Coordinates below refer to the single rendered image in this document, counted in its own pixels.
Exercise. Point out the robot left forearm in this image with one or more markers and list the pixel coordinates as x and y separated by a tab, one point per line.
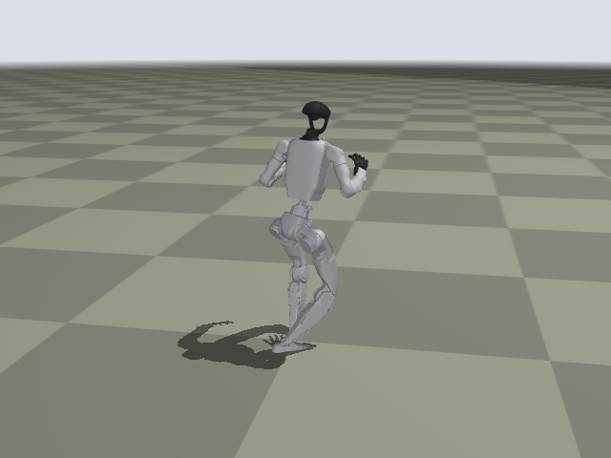
280	173

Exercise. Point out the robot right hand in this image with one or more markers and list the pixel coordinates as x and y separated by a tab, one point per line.
359	161

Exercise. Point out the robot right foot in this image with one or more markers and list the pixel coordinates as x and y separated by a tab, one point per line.
279	347

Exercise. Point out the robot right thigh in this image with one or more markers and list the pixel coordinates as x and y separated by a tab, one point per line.
315	242

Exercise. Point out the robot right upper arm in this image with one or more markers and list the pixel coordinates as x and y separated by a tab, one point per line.
338	158

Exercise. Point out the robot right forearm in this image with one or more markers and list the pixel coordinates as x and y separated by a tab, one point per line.
358	180

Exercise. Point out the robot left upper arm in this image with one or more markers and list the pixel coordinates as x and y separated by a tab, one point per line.
274	164

